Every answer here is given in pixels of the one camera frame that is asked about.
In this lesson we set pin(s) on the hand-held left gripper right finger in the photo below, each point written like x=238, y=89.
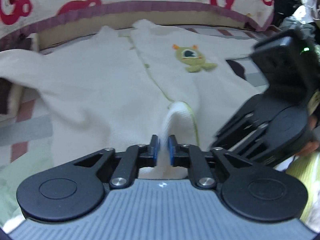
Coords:
x=171, y=151

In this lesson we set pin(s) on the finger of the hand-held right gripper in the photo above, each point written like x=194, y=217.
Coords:
x=240, y=117
x=240, y=142

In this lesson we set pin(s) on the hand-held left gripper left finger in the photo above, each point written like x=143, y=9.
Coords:
x=155, y=151

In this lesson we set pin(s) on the cream knit cardigan monster patch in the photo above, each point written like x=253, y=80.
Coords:
x=112, y=80

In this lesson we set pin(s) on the person's right hand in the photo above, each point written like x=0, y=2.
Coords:
x=313, y=147

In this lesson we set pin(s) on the dark clutter pile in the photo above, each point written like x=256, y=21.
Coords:
x=282, y=5

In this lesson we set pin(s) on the yellow-green cloth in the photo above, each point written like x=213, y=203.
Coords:
x=302, y=180

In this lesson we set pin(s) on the checkered cartoon rug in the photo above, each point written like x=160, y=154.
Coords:
x=25, y=130

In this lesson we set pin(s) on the beige bed base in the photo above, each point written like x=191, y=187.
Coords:
x=87, y=27

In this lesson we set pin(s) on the folded cream garment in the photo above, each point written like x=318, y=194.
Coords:
x=17, y=100

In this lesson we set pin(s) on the folded brown knit sweater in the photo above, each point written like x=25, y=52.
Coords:
x=5, y=97

